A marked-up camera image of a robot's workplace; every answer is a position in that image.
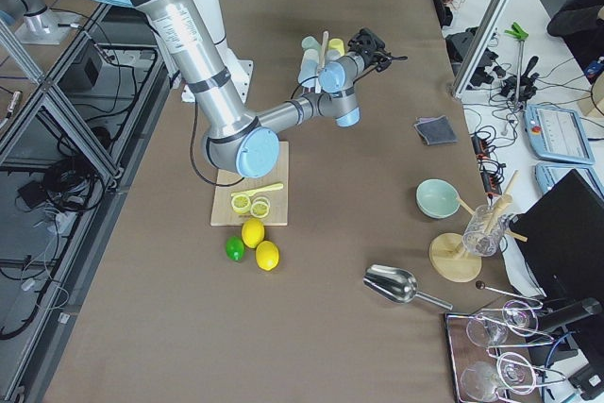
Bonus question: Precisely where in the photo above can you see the black monitor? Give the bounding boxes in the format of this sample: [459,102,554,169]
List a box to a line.
[511,170,603,301]

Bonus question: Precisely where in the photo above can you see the wine glass upper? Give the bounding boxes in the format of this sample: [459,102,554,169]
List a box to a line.
[466,299,538,347]

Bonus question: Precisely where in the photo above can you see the clear glass mug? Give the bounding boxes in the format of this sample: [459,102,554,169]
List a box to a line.
[462,205,510,257]

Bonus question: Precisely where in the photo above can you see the lemon slice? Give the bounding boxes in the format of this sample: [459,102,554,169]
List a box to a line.
[230,194,252,214]
[249,196,271,219]

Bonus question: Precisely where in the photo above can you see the blue teach pendant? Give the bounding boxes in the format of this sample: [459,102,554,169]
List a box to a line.
[534,162,602,194]
[524,104,596,165]

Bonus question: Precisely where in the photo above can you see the metal scoop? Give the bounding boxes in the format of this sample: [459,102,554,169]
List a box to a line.
[363,264,453,311]

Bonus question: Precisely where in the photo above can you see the mint green bowl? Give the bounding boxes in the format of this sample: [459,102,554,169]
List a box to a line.
[415,178,460,219]

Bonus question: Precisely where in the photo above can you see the green lime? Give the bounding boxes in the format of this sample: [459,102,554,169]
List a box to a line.
[225,236,245,261]

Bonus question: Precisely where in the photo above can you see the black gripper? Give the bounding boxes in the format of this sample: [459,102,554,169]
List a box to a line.
[347,27,392,72]

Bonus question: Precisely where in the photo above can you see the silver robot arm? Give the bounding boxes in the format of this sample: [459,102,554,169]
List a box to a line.
[94,0,393,178]
[1,0,69,45]

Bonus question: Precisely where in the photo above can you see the yellow lemon upper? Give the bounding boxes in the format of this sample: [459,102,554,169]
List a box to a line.
[242,218,265,249]

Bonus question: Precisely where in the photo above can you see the person in black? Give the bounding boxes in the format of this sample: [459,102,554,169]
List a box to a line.
[546,0,603,72]

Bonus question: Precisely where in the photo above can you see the wine glass rack tray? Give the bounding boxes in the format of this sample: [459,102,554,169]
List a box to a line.
[444,313,496,402]

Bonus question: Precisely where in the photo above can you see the white wire cup holder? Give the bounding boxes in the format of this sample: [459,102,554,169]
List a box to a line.
[297,30,329,93]

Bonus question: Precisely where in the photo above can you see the lemon slice upper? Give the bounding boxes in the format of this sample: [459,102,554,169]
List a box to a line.
[230,194,252,214]

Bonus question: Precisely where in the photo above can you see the yellow lemon lower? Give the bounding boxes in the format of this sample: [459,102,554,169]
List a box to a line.
[255,241,280,271]

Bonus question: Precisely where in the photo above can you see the grey folded cloth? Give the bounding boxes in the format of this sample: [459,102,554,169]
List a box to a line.
[413,115,458,145]

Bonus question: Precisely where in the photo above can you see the light blue cup on holder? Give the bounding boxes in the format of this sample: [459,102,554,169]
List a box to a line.
[297,60,318,87]

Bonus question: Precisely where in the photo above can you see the yellow lemon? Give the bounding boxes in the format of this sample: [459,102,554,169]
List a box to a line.
[255,241,280,271]
[242,218,265,249]

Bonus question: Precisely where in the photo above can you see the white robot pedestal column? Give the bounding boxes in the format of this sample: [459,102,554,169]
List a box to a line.
[193,0,254,103]

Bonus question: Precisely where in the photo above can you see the yellow cup on holder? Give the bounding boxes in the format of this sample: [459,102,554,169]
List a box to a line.
[326,38,346,60]

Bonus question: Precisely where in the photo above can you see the wine glass lower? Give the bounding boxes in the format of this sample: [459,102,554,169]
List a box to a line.
[461,352,537,402]

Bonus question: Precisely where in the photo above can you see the aluminium frame post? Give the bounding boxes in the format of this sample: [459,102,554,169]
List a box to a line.
[451,0,510,101]

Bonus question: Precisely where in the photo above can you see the wooden cutting board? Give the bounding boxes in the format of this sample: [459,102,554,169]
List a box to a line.
[210,142,290,227]

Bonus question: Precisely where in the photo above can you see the blue teach pendant lower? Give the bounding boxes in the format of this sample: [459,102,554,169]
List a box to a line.
[534,162,602,194]

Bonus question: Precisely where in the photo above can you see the blue teach pendant upper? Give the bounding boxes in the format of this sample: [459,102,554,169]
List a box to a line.
[524,104,596,165]

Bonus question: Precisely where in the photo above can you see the lemon slice lower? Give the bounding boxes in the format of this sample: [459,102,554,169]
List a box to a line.
[249,196,271,219]

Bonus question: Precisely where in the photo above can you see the teal green plastic cup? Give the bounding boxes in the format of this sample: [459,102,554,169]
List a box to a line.
[301,36,320,50]

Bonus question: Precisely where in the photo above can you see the wooden mug tree stand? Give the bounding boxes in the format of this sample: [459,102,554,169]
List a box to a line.
[429,171,528,282]

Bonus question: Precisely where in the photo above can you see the green grabber tool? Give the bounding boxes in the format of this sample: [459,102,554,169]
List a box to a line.
[505,22,529,108]

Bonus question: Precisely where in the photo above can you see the white cup on holder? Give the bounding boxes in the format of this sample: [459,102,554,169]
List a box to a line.
[303,49,319,65]

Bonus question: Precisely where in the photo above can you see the black power strip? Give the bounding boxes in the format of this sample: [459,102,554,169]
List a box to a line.
[471,133,502,197]

